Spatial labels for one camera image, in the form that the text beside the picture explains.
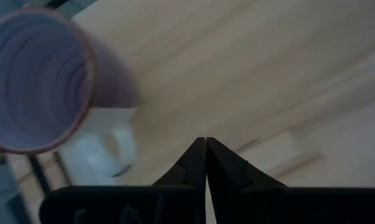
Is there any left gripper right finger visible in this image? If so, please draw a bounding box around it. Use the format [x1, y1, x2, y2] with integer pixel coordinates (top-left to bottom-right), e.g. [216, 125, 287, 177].
[206, 136, 288, 188]

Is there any black metal table frame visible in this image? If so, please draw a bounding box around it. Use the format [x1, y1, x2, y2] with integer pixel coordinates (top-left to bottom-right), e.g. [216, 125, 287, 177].
[27, 152, 73, 195]

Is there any wooden shelf with black legs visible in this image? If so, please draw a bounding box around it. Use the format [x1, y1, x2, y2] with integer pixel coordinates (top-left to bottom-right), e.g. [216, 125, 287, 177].
[72, 0, 375, 187]

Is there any purple mug with white handle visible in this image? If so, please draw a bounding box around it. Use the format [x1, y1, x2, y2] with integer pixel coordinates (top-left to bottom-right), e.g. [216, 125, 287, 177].
[0, 6, 141, 187]

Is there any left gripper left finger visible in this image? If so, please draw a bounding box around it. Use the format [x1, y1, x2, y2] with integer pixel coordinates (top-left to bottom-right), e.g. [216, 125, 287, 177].
[152, 136, 207, 188]

